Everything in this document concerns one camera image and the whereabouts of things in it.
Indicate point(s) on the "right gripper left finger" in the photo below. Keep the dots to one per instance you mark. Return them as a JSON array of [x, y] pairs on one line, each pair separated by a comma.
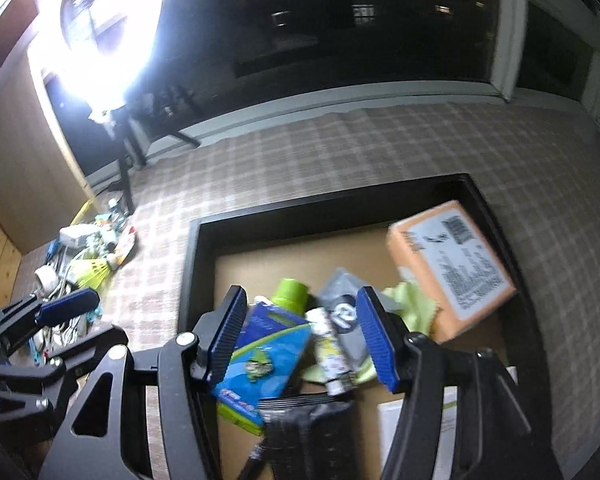
[[105, 436]]

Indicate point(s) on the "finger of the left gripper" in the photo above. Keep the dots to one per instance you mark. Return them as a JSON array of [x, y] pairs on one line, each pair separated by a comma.
[[65, 308], [83, 356]]

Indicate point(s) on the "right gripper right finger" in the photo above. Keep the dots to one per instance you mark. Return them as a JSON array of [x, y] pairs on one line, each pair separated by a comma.
[[390, 342]]

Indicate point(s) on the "blue green card package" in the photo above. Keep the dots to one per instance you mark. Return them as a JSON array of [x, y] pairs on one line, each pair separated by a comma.
[[265, 354]]

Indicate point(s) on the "green lotion tube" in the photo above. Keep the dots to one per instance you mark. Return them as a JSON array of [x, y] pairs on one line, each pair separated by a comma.
[[265, 354]]

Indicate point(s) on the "black wallet case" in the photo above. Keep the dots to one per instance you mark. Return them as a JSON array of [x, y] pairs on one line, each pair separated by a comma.
[[309, 436]]

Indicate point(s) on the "white patterned tube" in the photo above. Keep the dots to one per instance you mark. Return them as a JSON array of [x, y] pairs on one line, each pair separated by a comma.
[[332, 368]]

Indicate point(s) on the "light green cloth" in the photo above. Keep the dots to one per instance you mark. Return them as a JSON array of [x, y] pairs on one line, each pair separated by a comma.
[[415, 308]]

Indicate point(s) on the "grey foil pouch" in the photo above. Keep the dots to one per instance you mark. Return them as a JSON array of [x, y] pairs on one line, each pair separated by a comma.
[[338, 298]]

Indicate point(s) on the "orange tissue pack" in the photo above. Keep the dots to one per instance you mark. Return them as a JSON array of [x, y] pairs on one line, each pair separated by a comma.
[[454, 265]]

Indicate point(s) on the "white round motor part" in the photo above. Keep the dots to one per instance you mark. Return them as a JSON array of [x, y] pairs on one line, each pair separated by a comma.
[[47, 279]]

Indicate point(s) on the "yellow shuttlecock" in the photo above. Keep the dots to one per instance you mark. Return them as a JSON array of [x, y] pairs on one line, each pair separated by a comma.
[[90, 272]]

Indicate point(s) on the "white power strip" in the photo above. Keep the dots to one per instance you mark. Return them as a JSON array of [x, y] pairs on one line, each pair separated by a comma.
[[76, 236]]

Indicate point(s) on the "black tray box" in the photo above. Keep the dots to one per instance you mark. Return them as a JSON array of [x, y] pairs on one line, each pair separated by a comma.
[[309, 238]]

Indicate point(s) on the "beige wardrobe panel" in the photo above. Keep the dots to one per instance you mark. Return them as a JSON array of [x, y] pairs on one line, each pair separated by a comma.
[[42, 187]]

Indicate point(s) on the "black light tripod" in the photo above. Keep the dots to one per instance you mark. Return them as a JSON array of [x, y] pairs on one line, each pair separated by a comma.
[[153, 112]]

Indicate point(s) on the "ring light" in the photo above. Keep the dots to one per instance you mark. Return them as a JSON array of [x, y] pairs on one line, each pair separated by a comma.
[[96, 48]]

